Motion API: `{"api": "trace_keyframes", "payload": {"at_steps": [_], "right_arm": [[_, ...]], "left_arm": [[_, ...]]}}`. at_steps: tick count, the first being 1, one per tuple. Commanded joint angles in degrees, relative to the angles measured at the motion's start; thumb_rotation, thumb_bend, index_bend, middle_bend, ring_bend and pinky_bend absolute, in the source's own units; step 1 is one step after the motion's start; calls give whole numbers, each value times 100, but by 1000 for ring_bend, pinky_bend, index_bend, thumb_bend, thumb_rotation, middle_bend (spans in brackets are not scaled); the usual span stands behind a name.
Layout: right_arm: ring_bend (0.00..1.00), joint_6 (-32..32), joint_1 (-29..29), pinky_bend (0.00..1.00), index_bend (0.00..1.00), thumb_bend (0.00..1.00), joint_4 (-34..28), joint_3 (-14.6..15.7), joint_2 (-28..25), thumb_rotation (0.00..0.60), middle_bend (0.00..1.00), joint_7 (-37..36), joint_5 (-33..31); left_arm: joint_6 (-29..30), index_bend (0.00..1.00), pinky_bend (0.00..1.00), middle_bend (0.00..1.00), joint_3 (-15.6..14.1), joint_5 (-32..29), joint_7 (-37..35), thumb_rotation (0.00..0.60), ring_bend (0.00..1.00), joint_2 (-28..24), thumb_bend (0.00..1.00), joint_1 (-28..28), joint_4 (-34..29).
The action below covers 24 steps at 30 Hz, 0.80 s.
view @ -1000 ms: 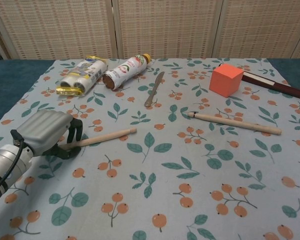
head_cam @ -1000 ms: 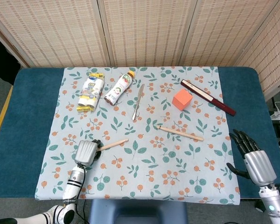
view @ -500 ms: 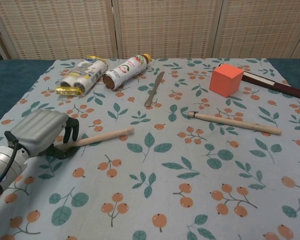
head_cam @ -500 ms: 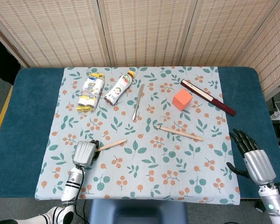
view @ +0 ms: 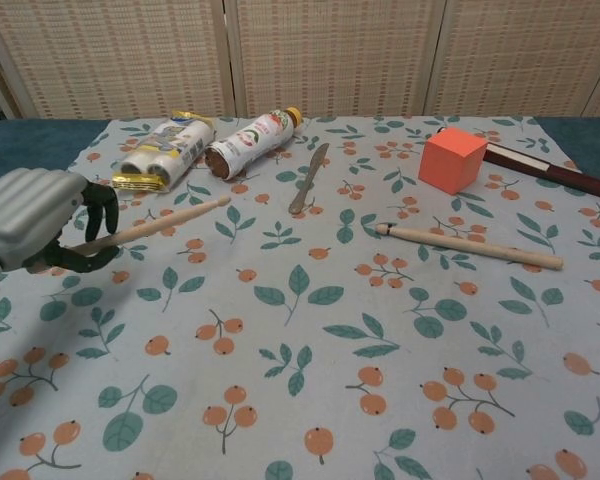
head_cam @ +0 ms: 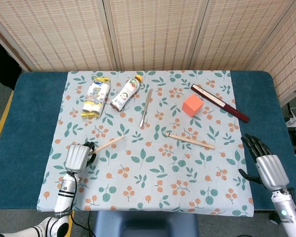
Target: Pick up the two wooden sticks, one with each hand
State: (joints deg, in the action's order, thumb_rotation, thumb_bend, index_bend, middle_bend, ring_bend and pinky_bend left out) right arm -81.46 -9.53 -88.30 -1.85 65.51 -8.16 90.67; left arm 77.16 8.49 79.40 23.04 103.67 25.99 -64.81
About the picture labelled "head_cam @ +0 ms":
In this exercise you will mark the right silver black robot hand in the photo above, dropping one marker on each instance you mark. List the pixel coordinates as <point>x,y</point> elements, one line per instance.
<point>270,169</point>

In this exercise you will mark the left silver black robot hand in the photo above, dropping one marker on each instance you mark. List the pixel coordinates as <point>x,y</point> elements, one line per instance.
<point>77,156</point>

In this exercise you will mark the wooden stick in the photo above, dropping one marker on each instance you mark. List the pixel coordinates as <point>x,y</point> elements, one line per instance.
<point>190,140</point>
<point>107,145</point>

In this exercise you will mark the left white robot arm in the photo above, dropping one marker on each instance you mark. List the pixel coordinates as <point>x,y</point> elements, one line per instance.
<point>61,200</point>

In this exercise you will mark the blue padded table cover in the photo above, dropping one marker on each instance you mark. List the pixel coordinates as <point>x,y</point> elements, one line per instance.
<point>22,138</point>

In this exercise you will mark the yellow white packaged rolls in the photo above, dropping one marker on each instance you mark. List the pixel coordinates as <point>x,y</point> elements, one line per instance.
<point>95,97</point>

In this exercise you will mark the floral patterned tablecloth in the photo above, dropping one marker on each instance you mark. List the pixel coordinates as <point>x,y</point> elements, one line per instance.
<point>148,172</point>

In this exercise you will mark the white drink bottle orange cap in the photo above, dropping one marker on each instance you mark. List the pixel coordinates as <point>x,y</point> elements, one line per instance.
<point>125,93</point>

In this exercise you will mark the silver metal knife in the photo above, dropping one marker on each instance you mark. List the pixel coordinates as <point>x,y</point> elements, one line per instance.
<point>146,108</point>

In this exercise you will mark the dark red long box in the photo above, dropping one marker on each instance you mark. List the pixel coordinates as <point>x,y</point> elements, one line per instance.
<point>219,102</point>

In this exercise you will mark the orange cube box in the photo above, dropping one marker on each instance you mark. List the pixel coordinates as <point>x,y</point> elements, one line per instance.
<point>193,105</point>

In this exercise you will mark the woven folding screen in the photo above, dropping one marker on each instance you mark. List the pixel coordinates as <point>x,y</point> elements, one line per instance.
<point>148,34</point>

